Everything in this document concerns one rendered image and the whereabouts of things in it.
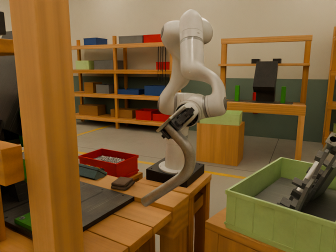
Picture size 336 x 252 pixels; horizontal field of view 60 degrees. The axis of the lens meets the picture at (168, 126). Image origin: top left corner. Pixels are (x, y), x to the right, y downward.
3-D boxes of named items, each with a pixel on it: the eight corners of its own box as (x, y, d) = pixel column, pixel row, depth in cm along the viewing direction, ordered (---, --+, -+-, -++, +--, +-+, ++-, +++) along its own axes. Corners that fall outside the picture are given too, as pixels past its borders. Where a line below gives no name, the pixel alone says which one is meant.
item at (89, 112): (171, 135, 650) (172, 32, 607) (68, 124, 774) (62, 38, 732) (181, 130, 698) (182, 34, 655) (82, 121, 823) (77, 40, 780)
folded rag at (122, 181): (121, 181, 146) (120, 175, 146) (135, 183, 143) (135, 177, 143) (110, 188, 137) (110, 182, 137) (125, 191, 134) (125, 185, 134)
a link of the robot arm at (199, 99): (206, 122, 95) (179, 126, 99) (213, 113, 107) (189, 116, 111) (201, 97, 93) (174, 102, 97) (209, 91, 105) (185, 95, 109)
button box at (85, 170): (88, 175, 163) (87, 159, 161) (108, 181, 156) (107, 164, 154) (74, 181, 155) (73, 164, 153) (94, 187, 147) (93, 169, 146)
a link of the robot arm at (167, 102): (187, 120, 154) (157, 119, 153) (185, 106, 164) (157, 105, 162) (200, 27, 122) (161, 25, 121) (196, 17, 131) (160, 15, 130)
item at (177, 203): (4, 168, 210) (1, 148, 207) (188, 225, 133) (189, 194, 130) (-17, 174, 198) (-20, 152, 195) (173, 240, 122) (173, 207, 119)
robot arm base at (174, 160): (172, 159, 177) (174, 129, 172) (198, 167, 165) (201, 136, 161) (151, 167, 162) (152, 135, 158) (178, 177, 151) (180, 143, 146)
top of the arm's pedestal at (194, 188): (164, 170, 187) (164, 165, 186) (211, 179, 172) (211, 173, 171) (136, 188, 159) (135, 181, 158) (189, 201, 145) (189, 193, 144)
